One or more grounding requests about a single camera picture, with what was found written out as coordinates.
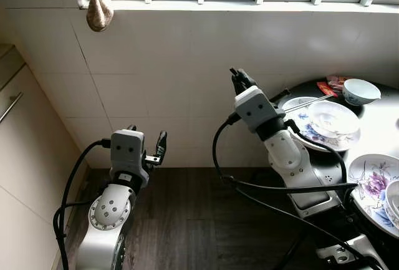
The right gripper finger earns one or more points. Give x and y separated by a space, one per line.
239 75
281 95

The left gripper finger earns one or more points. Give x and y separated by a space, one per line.
161 144
131 128

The floral white plate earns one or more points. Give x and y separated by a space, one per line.
368 183
299 123

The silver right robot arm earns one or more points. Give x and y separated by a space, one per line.
287 154

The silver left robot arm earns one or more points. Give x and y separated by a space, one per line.
109 214

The long steel utensil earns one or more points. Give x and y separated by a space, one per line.
308 103

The red packet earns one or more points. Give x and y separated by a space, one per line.
326 89

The pink packet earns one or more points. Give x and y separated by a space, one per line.
336 80

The white bowl blue pattern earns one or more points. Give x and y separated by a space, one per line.
360 90

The cream sink base cabinet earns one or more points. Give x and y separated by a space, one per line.
25 176

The beige knotted curtain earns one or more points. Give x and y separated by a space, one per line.
96 8

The floral white bowl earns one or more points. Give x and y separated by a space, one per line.
393 198

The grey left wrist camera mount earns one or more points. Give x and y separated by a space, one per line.
128 148

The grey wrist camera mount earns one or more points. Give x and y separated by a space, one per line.
255 109
128 148

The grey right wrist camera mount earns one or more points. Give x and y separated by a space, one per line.
255 109

